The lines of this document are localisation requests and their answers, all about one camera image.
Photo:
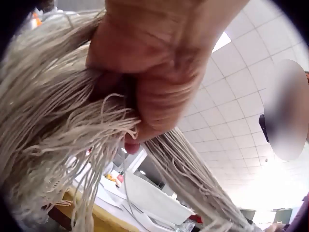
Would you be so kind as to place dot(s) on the person's left hand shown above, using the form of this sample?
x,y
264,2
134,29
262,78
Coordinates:
x,y
149,53

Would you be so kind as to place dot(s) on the person's left thumb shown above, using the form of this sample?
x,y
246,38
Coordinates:
x,y
141,136

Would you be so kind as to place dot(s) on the person's left fingers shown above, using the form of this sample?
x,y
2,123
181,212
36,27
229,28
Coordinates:
x,y
107,83

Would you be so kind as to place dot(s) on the ceiling light panel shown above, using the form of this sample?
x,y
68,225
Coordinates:
x,y
221,42

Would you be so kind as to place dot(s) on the person's body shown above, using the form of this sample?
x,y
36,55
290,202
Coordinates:
x,y
304,212

